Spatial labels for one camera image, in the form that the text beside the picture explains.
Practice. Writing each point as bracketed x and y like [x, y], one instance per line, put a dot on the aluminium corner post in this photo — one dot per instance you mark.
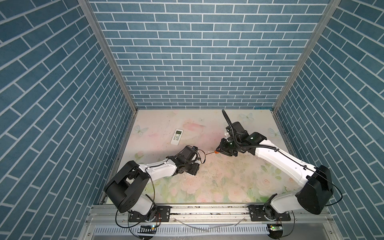
[92, 20]
[315, 36]

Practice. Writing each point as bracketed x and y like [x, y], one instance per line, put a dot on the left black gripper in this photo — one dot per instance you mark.
[195, 169]

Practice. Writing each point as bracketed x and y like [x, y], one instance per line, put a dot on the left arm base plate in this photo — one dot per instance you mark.
[161, 212]

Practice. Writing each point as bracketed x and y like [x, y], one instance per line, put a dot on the left aluminium corner post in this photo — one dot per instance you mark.
[92, 20]

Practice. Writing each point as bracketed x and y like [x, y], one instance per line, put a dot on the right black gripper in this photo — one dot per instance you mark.
[221, 148]

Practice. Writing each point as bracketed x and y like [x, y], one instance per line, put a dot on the white slotted cable duct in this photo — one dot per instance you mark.
[183, 230]

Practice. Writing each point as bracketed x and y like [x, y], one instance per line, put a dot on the aluminium front rail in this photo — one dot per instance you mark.
[206, 214]

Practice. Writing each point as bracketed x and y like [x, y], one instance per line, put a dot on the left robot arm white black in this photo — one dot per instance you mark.
[126, 187]

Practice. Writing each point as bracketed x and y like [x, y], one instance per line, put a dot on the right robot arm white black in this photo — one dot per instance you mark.
[316, 187]

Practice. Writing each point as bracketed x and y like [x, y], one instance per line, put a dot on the right aluminium corner post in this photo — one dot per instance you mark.
[315, 36]

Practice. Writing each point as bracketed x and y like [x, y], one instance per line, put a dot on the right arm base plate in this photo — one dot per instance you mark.
[261, 213]

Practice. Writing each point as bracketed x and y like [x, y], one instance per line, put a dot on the left white remote control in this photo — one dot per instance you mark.
[177, 137]

